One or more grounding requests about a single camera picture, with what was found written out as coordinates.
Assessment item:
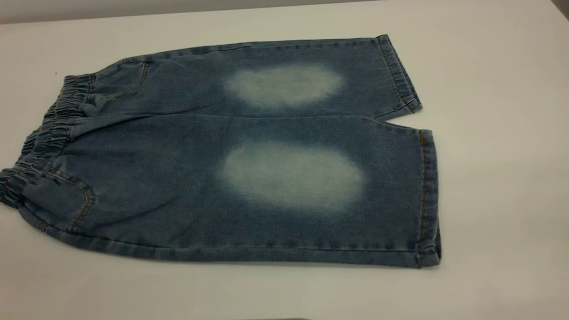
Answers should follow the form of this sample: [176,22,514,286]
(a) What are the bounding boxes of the blue denim pants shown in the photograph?
[0,34,442,269]

